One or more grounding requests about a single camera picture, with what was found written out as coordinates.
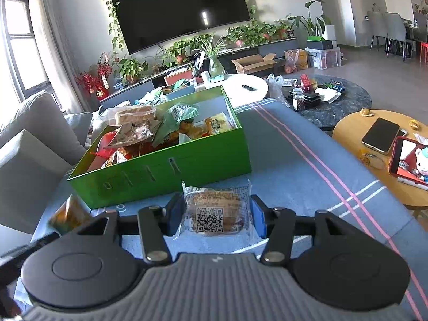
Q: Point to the grey sofa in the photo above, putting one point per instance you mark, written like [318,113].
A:
[39,145]

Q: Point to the blue striped table cloth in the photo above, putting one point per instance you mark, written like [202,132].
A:
[291,163]

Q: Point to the grey dining chair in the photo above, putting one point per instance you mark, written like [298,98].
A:
[396,31]

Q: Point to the black remote control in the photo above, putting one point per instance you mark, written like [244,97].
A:
[249,88]

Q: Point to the spider plant in glass vase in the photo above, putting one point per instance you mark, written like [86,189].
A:
[212,47]

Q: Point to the red stool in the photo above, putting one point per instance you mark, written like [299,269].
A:
[423,52]

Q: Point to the black television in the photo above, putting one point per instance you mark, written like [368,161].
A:
[145,23]

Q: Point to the glass jar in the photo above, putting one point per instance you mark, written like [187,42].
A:
[298,99]

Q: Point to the red tablet with cartoon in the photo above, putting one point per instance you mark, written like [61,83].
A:
[409,162]

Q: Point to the red flower decoration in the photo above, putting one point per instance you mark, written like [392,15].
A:
[95,80]

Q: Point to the potted green plant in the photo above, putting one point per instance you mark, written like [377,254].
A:
[131,70]

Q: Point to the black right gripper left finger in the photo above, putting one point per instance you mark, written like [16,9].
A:
[155,223]

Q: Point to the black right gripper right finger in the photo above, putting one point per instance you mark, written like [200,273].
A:
[277,226]

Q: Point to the clear cake packet with QR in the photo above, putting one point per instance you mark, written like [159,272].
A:
[217,211]

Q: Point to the green cardboard box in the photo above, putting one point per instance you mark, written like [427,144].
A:
[195,163]

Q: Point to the white round coffee table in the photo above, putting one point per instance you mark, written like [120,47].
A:
[242,89]

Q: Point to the orange red chips bag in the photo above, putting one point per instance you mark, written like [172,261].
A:
[69,216]

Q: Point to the black smartphone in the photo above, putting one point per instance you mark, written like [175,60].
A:
[381,135]

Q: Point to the open cardboard box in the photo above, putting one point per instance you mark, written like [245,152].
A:
[255,63]

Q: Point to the green snack bag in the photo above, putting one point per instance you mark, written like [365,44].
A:
[172,119]

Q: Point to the clear storage bin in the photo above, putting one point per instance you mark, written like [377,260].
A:
[324,59]

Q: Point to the dark marble round table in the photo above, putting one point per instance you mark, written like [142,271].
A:
[332,99]

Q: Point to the round wooden side table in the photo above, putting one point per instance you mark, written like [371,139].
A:
[349,132]

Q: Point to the brown pastry packet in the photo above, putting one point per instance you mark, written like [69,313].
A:
[132,133]

